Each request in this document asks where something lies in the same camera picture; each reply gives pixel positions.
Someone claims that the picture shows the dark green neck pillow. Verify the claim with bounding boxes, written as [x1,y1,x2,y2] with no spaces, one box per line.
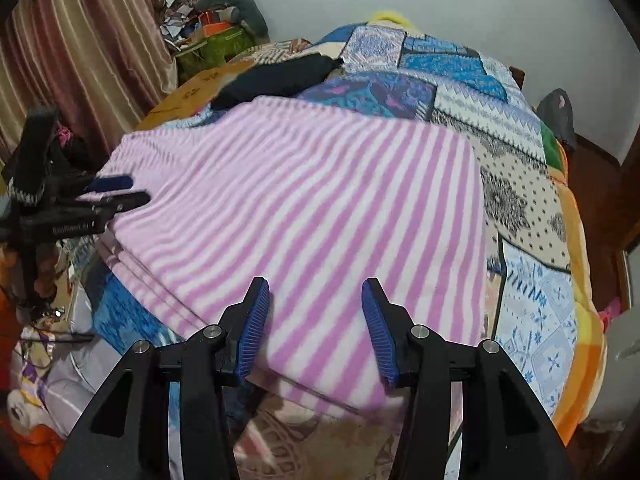
[195,0,269,44]

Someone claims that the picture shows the patchwork bed quilt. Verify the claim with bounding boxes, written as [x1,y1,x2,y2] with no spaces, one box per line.
[89,22,609,480]

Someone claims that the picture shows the yellow curved headboard bar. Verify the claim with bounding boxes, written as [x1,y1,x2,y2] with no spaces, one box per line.
[369,10,414,28]

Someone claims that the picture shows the wooden lap desk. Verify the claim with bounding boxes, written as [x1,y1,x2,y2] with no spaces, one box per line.
[134,60,255,131]

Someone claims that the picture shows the grey bag on floor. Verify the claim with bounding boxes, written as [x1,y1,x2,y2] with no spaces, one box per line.
[536,88,577,152]

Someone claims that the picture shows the striped maroon curtain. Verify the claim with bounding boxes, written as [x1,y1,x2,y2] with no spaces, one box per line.
[1,0,178,162]

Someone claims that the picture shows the black folded garment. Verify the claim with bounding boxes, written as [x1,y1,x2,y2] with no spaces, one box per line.
[210,53,344,110]

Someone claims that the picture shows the pink striped fleece pants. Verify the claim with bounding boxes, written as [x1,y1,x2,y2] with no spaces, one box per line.
[98,98,486,416]

